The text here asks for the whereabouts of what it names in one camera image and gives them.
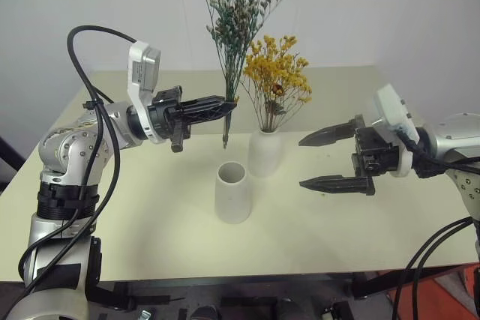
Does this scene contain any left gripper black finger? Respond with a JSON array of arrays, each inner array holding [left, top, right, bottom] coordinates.
[[178, 94, 240, 112], [178, 106, 236, 124]]

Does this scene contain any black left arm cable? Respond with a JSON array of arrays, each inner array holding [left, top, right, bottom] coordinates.
[[17, 25, 138, 298]]

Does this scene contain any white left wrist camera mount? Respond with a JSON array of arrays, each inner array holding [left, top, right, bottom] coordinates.
[[126, 40, 167, 145]]

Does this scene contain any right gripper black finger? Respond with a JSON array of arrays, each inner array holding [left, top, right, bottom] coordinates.
[[298, 174, 377, 197], [298, 114, 366, 148]]

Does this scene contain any orange red floor object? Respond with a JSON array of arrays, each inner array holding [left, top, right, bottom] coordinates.
[[389, 264, 480, 320]]

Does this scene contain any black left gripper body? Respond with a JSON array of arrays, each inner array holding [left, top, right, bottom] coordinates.
[[146, 86, 193, 154]]

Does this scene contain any dark rounded shape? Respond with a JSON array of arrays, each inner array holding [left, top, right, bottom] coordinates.
[[190, 304, 220, 320]]

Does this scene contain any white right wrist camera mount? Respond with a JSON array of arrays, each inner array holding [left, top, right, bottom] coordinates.
[[370, 83, 422, 178]]

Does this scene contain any white rounded ceramic vase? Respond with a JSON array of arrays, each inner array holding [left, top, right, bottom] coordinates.
[[247, 129, 284, 178]]

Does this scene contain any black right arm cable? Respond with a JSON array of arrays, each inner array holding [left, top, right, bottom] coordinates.
[[411, 221, 480, 320], [389, 217, 476, 320]]

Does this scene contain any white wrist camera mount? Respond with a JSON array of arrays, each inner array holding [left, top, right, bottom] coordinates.
[[126, 40, 167, 145], [370, 83, 422, 178]]

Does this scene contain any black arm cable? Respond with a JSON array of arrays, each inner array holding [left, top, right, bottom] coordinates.
[[389, 217, 476, 320], [411, 221, 480, 320], [17, 25, 138, 298]]

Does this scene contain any dark object beside table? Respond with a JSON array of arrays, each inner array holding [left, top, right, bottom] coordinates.
[[0, 135, 20, 196]]

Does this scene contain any black metal table frame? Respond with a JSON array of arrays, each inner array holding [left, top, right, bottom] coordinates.
[[88, 264, 480, 320]]

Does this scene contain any green dried flower bouquet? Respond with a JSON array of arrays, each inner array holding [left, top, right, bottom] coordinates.
[[193, 0, 296, 149]]

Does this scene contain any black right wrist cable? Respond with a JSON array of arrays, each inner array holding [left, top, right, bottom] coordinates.
[[396, 128, 480, 171]]

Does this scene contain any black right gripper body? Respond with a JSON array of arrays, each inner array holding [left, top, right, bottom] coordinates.
[[350, 126, 401, 179]]

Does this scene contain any white tapered ceramic vase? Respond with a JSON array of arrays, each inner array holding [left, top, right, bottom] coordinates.
[[214, 161, 254, 225]]

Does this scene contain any yellow dried flower bouquet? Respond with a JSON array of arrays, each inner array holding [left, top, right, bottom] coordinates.
[[241, 34, 314, 134]]

